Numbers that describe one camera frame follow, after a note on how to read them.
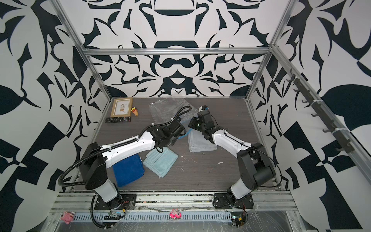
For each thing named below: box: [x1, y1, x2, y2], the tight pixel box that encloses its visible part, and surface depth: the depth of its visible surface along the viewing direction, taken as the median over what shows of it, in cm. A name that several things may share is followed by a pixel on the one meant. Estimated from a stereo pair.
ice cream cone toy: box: [130, 106, 140, 117], surface depth 110 cm
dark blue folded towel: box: [112, 153, 145, 188], surface depth 82 cm
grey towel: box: [187, 128, 218, 153], surface depth 93 cm
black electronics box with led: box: [230, 211, 246, 228], surface depth 73 cm
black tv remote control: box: [104, 116, 132, 124], surface depth 107 cm
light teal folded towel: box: [142, 146, 179, 178], surface depth 87 cm
